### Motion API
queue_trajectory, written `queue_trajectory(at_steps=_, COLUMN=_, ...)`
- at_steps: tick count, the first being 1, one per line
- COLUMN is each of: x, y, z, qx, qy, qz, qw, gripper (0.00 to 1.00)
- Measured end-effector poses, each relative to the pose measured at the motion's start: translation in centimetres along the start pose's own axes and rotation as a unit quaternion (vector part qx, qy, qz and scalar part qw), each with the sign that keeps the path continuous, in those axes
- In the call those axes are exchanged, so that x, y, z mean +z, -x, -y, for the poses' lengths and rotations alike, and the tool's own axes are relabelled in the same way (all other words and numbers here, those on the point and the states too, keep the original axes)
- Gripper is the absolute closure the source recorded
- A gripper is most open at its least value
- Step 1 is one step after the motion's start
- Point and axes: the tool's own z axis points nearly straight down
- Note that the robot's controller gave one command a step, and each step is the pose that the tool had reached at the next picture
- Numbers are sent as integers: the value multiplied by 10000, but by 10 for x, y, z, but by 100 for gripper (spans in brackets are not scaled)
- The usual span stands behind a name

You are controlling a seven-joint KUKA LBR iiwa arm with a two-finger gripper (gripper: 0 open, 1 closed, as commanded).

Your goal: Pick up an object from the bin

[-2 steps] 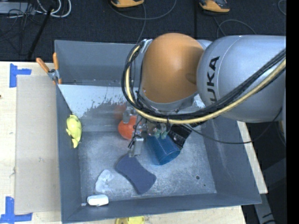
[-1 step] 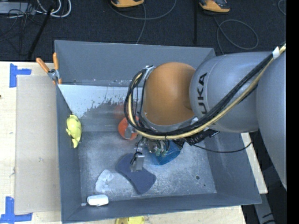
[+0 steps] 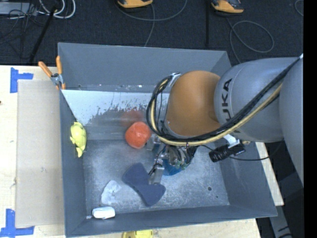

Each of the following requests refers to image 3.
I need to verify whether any black cylinder on white bracket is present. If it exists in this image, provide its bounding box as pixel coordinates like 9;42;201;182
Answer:
209;133;251;163

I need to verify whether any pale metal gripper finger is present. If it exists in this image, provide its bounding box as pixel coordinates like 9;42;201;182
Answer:
148;166;164;185
146;135;160;151

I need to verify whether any blue cup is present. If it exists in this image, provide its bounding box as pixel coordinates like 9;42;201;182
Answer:
161;163;189;177

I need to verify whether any orange-red ball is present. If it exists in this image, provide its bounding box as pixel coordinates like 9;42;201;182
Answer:
124;121;152;150

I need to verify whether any small white box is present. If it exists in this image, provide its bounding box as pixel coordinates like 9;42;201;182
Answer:
92;206;116;220

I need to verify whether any dark blue sponge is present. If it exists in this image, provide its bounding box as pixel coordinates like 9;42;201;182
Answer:
121;162;167;207

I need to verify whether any yellow toy animal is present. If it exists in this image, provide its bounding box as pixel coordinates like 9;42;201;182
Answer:
69;121;88;158

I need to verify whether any pale flat board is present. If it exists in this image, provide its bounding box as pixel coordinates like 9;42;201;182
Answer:
14;79;65;229

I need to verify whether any grey metal bin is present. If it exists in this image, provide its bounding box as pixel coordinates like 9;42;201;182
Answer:
57;42;278;238

